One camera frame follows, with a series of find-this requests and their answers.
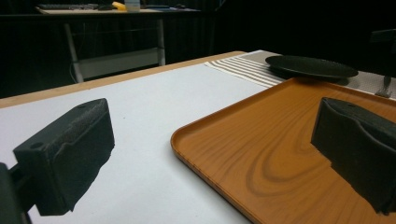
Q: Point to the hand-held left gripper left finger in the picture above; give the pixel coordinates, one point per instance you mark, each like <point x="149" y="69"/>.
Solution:
<point x="67" y="155"/>

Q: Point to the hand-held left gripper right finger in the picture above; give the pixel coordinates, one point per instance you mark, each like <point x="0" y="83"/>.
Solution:
<point x="358" y="146"/>

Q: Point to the dark metal stand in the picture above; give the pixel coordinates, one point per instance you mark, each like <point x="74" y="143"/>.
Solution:
<point x="386" y="62"/>

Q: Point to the black round plate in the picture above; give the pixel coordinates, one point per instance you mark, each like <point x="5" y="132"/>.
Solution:
<point x="311" y="67"/>

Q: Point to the wood-grain brown tray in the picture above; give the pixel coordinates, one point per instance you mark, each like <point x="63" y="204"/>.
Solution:
<point x="264" y="155"/>

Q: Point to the background desk with metal legs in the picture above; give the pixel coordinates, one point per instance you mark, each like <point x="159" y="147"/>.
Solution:
<point x="118" y="46"/>

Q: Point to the striped beige placemat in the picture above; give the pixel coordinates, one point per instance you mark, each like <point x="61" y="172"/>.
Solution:
<point x="246" y="67"/>

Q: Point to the black keyboard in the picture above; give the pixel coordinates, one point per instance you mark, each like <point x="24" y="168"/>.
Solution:
<point x="67" y="6"/>

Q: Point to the yellow object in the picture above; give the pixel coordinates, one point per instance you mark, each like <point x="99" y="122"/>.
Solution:
<point x="119" y="5"/>

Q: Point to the white translucent bottle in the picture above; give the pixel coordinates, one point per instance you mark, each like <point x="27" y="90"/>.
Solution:
<point x="132" y="5"/>

